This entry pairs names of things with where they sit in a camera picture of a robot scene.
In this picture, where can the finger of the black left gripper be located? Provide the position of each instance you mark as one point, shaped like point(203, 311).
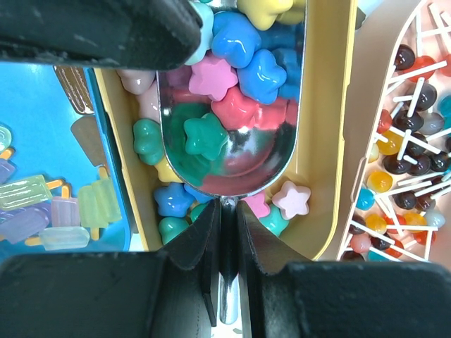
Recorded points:
point(134, 35)

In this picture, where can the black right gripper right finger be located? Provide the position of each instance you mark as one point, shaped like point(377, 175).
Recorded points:
point(284, 294)

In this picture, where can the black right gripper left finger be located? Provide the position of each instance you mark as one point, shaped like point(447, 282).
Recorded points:
point(172, 292)

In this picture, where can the metal candy scoop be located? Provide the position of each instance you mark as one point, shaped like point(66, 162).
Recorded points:
point(230, 113)

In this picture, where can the yellow oval candy tray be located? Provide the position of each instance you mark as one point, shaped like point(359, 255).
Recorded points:
point(317, 162)

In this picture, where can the pink oval lollipop tray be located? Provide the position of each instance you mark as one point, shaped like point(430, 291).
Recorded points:
point(396, 185)

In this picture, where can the blue oval candy tray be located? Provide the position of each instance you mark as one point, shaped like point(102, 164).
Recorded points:
point(35, 108)

